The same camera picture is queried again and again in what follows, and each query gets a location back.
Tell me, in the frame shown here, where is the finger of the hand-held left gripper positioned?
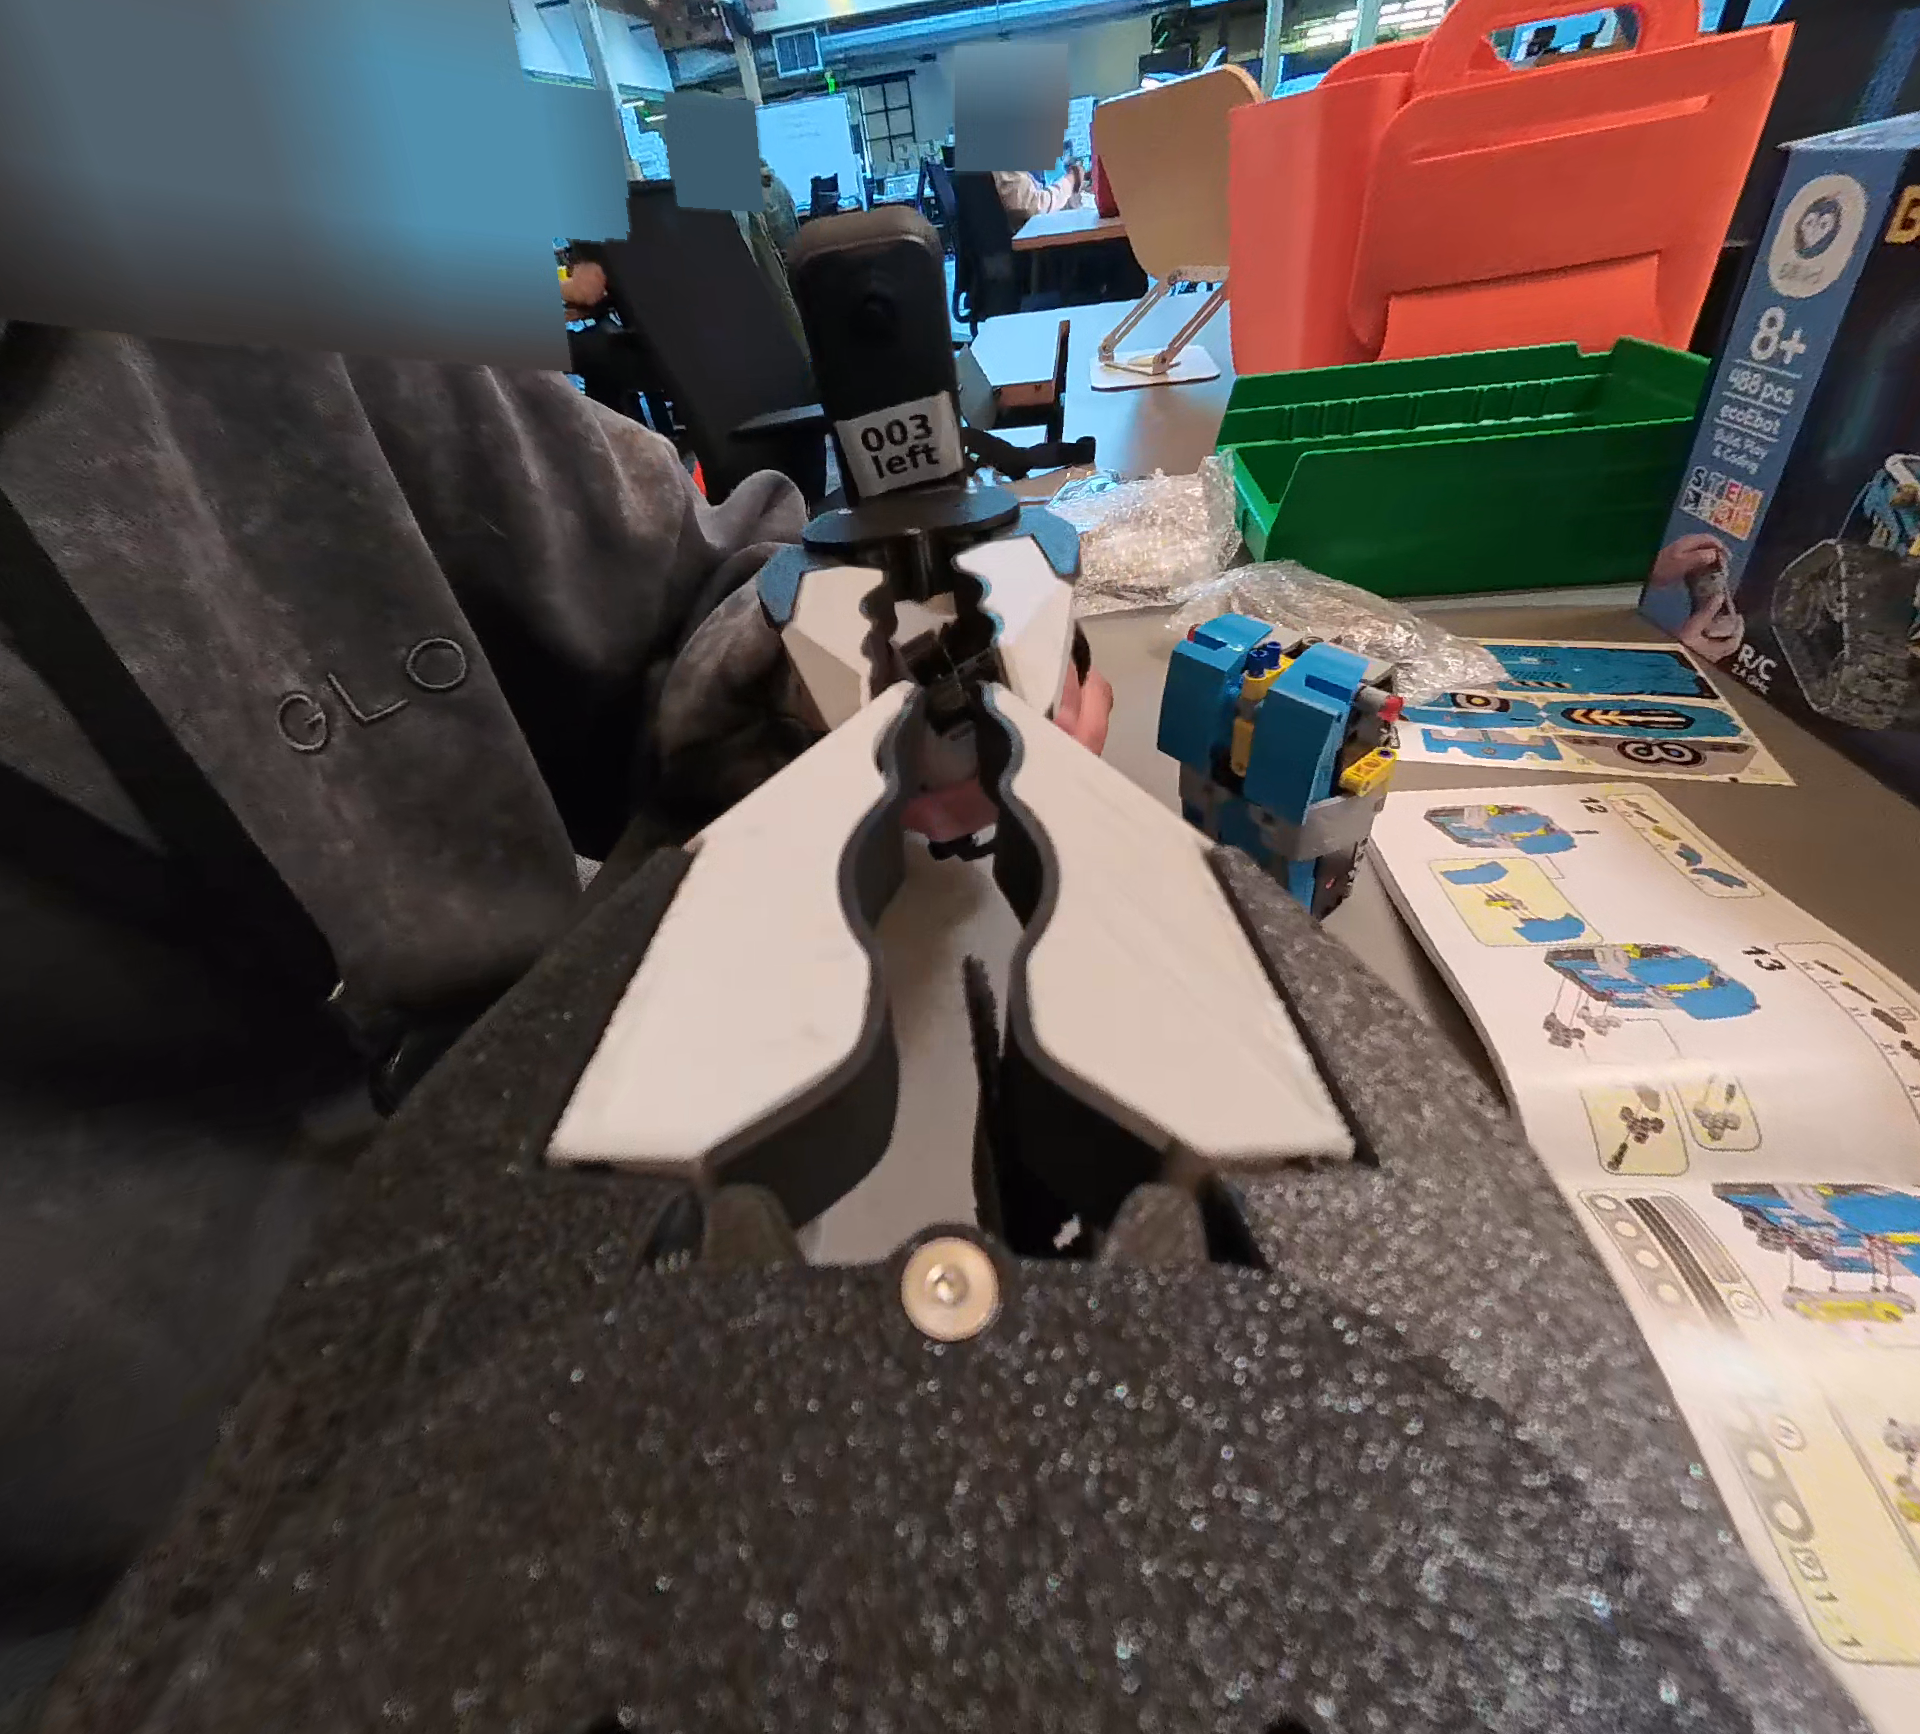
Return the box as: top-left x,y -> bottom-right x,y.
785,568 -> 906,734
957,537 -> 1083,715

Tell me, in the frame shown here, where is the light wooden stand panel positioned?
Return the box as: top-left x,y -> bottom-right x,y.
1087,64 -> 1266,393

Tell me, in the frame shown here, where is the building instruction booklet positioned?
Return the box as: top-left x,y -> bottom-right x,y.
1368,779 -> 1920,1734

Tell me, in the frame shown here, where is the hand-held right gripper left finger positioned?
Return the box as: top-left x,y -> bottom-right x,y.
547,684 -> 921,1181

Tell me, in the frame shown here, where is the clear bubble wrap bag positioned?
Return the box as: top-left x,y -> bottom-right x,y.
1050,462 -> 1507,703

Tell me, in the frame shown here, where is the orange plastic case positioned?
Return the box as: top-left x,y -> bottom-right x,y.
1227,0 -> 1800,378

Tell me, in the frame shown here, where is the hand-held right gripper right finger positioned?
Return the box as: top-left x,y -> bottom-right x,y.
979,684 -> 1361,1174

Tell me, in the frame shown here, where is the black office chair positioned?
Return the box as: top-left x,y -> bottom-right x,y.
918,158 -> 1040,330
612,180 -> 834,509

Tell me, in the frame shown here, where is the blue sticker sheet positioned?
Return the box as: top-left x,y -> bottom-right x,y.
1386,637 -> 1800,788

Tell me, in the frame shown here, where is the grey desk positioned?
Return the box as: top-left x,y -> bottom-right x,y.
871,586 -> 1920,1734

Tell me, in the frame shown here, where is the dark toy kit box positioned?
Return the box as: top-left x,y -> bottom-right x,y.
1639,113 -> 1920,810

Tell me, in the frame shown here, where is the cluster of black bushes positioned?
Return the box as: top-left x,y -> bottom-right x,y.
906,635 -> 1005,734

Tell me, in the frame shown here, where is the person's left hand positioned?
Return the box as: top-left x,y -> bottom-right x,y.
901,629 -> 1117,854

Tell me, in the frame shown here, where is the grey blue toy robot body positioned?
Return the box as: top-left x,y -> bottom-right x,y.
1154,612 -> 1408,922

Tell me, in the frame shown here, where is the person's left forearm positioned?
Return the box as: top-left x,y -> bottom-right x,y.
644,474 -> 823,824

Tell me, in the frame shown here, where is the green plastic bin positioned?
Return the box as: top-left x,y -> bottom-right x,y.
1215,336 -> 1716,603

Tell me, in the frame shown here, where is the white table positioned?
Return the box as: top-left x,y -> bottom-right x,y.
960,293 -> 1240,485

